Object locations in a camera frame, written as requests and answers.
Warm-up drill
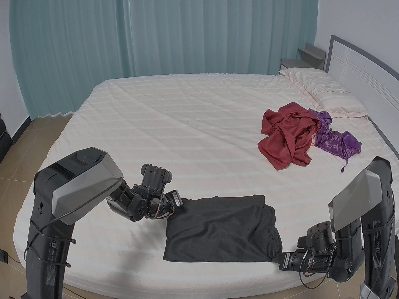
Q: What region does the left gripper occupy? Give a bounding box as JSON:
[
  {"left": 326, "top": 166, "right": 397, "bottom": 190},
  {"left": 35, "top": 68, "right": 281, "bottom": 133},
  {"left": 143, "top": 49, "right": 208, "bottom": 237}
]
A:
[{"left": 161, "top": 191, "right": 184, "bottom": 216}]

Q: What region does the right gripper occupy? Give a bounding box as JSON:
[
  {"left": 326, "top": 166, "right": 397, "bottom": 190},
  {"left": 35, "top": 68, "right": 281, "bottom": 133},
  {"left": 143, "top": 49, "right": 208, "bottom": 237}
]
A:
[{"left": 278, "top": 251, "right": 309, "bottom": 272}]

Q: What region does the black T-shirt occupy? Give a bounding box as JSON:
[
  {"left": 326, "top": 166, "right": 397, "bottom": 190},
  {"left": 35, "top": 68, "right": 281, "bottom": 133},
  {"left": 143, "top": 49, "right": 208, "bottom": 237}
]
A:
[{"left": 163, "top": 194, "right": 283, "bottom": 263}]

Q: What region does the bed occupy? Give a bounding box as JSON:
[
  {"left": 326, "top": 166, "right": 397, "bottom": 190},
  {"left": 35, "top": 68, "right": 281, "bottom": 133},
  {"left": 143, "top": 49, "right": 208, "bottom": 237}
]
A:
[{"left": 13, "top": 34, "right": 399, "bottom": 298}]

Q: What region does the dark red garment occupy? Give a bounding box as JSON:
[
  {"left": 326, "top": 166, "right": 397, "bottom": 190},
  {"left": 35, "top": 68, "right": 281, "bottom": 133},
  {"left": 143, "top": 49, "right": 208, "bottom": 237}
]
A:
[{"left": 258, "top": 102, "right": 325, "bottom": 170}]

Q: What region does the purple garment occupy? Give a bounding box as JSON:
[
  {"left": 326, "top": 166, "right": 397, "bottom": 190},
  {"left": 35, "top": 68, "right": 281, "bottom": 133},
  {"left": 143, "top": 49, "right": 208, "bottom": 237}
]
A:
[{"left": 315, "top": 111, "right": 362, "bottom": 174}]

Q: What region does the cream pillow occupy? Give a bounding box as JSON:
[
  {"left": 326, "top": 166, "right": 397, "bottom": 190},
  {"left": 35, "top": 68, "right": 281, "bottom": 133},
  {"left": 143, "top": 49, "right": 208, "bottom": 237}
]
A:
[{"left": 278, "top": 67, "right": 370, "bottom": 118}]

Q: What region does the blue-green curtain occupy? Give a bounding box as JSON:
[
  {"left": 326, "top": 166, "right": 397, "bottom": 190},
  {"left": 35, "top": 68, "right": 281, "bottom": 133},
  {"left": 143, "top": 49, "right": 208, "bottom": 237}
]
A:
[{"left": 11, "top": 0, "right": 320, "bottom": 119}]

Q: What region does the dark grey low cabinet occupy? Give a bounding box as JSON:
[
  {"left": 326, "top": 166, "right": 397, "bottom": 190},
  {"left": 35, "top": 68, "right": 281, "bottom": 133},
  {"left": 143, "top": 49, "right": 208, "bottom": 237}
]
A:
[{"left": 0, "top": 111, "right": 11, "bottom": 164}]

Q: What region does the grey bedside table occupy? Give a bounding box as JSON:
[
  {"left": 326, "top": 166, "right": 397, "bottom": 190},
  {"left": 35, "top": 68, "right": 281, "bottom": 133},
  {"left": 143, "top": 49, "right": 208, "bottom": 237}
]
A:
[{"left": 281, "top": 42, "right": 326, "bottom": 71}]

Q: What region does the black cable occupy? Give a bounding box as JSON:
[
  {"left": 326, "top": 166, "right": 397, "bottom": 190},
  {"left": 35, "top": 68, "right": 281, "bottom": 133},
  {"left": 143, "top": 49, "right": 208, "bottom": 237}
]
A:
[
  {"left": 299, "top": 270, "right": 331, "bottom": 289},
  {"left": 0, "top": 250, "right": 22, "bottom": 265}
]

